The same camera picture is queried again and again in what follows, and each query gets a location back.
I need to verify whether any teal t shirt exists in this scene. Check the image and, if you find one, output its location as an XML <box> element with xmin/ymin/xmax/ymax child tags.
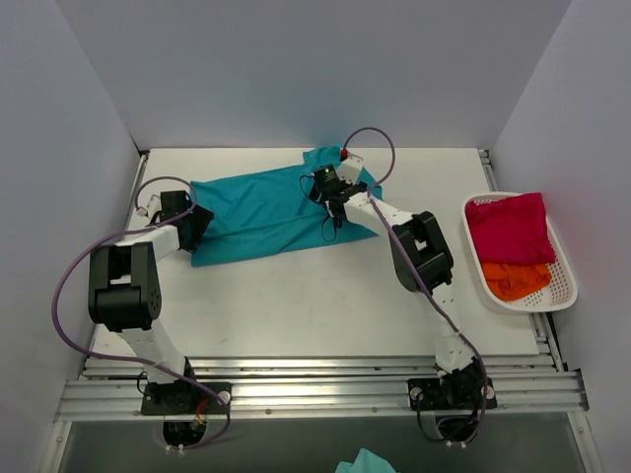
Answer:
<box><xmin>191</xmin><ymin>146</ymin><xmax>374</xmax><ymax>267</ymax></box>

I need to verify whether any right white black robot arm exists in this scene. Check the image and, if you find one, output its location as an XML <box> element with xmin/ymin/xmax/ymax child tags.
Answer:
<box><xmin>309</xmin><ymin>165</ymin><xmax>488</xmax><ymax>410</ymax></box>

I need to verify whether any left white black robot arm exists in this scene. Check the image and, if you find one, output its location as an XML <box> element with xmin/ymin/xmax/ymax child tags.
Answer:
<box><xmin>88</xmin><ymin>190</ymin><xmax>214</xmax><ymax>413</ymax></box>

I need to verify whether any magenta t shirt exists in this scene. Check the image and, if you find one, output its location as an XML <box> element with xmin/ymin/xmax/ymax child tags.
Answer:
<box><xmin>464</xmin><ymin>193</ymin><xmax>556</xmax><ymax>266</ymax></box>

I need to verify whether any orange t shirt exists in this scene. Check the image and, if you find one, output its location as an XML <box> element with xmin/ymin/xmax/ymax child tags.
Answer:
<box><xmin>482</xmin><ymin>263</ymin><xmax>552</xmax><ymax>302</ymax></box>

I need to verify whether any white plastic basket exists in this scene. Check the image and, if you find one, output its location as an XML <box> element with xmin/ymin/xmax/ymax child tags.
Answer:
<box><xmin>460</xmin><ymin>192</ymin><xmax>578</xmax><ymax>315</ymax></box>

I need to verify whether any light teal cloth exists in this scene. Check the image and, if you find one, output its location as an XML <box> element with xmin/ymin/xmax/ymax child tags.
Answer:
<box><xmin>335</xmin><ymin>448</ymin><xmax>396</xmax><ymax>473</ymax></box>

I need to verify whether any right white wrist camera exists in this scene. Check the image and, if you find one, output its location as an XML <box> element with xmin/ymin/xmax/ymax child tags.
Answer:
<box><xmin>336</xmin><ymin>148</ymin><xmax>364</xmax><ymax>184</ymax></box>

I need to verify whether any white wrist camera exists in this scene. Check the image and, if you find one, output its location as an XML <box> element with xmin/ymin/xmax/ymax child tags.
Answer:
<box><xmin>136</xmin><ymin>194</ymin><xmax>162</xmax><ymax>219</ymax></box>
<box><xmin>336</xmin><ymin>148</ymin><xmax>364</xmax><ymax>184</ymax></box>

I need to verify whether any black thin wire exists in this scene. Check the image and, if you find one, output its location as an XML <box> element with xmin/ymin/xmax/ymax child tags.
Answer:
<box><xmin>298</xmin><ymin>172</ymin><xmax>346</xmax><ymax>243</ymax></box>

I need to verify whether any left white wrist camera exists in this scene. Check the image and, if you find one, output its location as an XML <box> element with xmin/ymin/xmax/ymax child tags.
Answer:
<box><xmin>136</xmin><ymin>194</ymin><xmax>162</xmax><ymax>219</ymax></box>

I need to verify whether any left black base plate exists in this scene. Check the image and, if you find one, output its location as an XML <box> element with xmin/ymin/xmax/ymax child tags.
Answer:
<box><xmin>140</xmin><ymin>380</ymin><xmax>232</xmax><ymax>416</ymax></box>

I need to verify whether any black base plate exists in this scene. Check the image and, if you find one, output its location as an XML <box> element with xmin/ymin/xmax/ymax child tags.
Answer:
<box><xmin>140</xmin><ymin>380</ymin><xmax>232</xmax><ymax>416</ymax></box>
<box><xmin>406</xmin><ymin>374</ymin><xmax>498</xmax><ymax>412</ymax></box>

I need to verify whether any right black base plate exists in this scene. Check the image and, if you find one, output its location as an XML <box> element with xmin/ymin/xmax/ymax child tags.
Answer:
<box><xmin>406</xmin><ymin>374</ymin><xmax>498</xmax><ymax>412</ymax></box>

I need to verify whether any aluminium rail frame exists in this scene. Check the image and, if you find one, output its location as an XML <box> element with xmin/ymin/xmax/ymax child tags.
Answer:
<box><xmin>42</xmin><ymin>148</ymin><xmax>602</xmax><ymax>472</ymax></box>

